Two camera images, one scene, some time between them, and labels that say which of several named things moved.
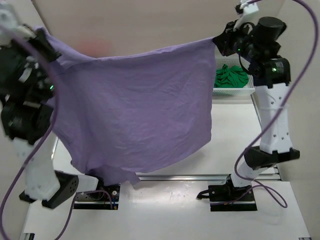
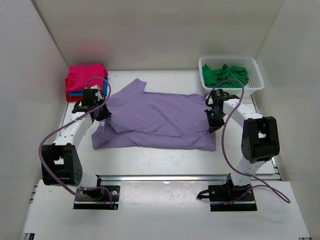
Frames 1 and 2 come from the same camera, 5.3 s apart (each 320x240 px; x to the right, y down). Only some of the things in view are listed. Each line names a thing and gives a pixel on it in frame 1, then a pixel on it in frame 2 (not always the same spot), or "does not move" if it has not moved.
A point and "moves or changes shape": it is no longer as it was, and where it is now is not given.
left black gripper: x=39 y=29 to x=105 y=114
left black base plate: x=105 y=197 does not move
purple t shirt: x=121 y=117 moves or changes shape
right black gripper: x=224 y=41 to x=213 y=126
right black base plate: x=227 y=193 does not move
